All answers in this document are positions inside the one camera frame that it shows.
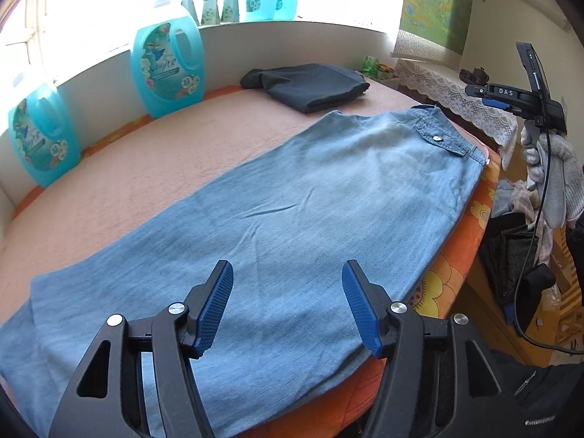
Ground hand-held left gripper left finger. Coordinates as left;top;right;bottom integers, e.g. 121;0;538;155
48;259;234;438

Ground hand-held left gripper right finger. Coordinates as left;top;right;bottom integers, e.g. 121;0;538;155
341;259;525;438

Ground light blue denim pants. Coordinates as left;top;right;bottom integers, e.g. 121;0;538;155
0;105;487;438

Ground dark folded pants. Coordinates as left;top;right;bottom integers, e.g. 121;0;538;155
240;63;370;114

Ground person's right hand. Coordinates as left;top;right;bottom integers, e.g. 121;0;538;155
520;121;584;229

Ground white lace table cover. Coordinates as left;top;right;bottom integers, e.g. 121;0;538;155
395;59;521;169

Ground pile of light clothes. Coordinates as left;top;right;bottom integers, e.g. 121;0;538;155
495;178;555;238

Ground black quilted bag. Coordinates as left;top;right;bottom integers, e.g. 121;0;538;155
479;223;557;324

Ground person's black jacket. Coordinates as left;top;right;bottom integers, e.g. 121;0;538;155
484;349;584;438

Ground small blue detergent jug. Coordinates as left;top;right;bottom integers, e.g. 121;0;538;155
8;83;82;188

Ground large blue detergent jug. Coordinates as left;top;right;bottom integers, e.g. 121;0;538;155
131;7;204;119

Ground black cable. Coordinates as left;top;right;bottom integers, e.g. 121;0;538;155
513;46;584;354

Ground yellow landscape wall scroll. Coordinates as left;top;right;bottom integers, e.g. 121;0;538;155
392;0;475;67

